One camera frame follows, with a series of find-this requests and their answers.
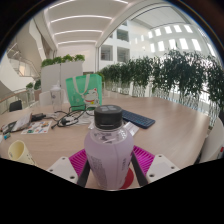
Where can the white paper sheet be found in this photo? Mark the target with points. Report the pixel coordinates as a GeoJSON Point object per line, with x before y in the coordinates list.
{"type": "Point", "coordinates": [131, 128]}

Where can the green tote bag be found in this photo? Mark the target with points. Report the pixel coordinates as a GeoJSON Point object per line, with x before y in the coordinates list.
{"type": "Point", "coordinates": [83, 91]}

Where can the black power adapter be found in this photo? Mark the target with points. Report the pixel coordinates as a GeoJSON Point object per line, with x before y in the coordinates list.
{"type": "Point", "coordinates": [38, 116]}

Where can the cream yellow cup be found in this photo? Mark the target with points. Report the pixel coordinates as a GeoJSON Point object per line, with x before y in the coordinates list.
{"type": "Point", "coordinates": [19, 152]}

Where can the white chair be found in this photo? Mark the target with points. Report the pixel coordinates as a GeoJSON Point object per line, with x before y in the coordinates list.
{"type": "Point", "coordinates": [45, 98]}
{"type": "Point", "coordinates": [213, 143]}

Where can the purple drink bottle black cap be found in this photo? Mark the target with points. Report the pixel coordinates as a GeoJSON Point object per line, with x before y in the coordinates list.
{"type": "Point", "coordinates": [108, 156]}

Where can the black chair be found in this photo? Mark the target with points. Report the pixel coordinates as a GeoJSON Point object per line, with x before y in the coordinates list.
{"type": "Point", "coordinates": [15, 105]}

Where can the white staircase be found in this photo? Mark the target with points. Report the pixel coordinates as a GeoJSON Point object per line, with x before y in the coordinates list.
{"type": "Point", "coordinates": [23, 60]}

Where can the row of potted trees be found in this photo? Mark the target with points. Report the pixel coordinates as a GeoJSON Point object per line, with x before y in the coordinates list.
{"type": "Point", "coordinates": [173, 73]}

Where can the white planter with green plants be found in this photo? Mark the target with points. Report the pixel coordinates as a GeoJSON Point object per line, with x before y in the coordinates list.
{"type": "Point", "coordinates": [60, 73]}

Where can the colourful sticker sheet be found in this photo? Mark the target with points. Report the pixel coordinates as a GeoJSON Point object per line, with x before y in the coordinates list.
{"type": "Point", "coordinates": [37, 127]}

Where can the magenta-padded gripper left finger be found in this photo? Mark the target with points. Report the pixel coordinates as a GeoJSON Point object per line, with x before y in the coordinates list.
{"type": "Point", "coordinates": [63, 168]}

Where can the dark blue keyboard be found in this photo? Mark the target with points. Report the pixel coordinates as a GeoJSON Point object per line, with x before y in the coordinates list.
{"type": "Point", "coordinates": [138, 119]}

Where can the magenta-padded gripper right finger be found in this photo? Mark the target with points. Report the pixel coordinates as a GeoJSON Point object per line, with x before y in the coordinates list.
{"type": "Point", "coordinates": [160, 166]}

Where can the clear plastic water bottle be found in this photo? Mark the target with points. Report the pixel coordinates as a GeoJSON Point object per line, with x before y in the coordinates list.
{"type": "Point", "coordinates": [56, 98]}

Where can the ceiling light strips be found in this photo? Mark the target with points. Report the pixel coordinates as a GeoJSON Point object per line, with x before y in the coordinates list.
{"type": "Point", "coordinates": [80, 25]}

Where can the flat round red coaster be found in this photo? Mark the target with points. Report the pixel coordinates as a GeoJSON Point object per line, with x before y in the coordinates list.
{"type": "Point", "coordinates": [128, 181]}

